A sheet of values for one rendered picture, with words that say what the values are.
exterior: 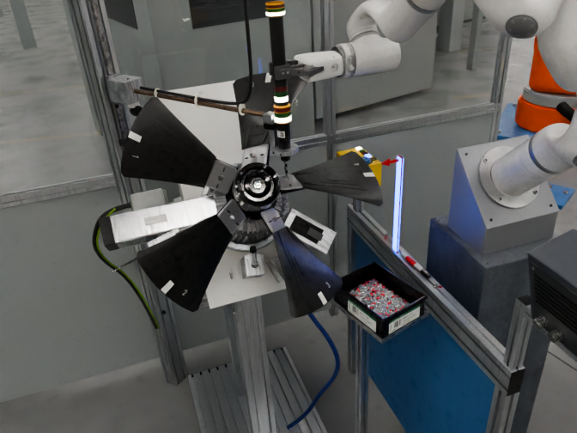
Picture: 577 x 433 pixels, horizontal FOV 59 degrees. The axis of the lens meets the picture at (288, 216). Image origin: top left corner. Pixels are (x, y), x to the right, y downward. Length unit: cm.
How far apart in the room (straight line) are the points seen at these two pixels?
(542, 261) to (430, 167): 154
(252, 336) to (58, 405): 114
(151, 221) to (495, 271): 97
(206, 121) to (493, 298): 102
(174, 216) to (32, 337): 118
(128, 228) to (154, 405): 119
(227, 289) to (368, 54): 77
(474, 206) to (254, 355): 88
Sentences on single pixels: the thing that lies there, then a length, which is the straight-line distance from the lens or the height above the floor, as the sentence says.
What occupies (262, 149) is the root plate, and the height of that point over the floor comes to 127.
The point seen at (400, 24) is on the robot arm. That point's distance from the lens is 121.
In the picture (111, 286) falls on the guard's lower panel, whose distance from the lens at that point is 231.
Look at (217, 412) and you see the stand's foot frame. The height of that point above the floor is 8.
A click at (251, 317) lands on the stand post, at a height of 68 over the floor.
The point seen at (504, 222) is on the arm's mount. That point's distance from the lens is 157.
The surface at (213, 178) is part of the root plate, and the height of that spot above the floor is 122.
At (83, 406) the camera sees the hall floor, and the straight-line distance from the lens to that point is 258.
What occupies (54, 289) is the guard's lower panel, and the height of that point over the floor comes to 56.
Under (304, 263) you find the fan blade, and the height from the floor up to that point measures 102.
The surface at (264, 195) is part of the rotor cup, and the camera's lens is 131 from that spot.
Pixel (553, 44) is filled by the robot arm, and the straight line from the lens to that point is 116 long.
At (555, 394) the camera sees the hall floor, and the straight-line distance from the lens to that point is 255.
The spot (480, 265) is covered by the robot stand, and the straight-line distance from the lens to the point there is 155.
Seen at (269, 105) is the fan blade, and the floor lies 136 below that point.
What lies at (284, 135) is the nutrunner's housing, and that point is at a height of 133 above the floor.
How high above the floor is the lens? 180
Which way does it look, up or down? 30 degrees down
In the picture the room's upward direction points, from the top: 4 degrees counter-clockwise
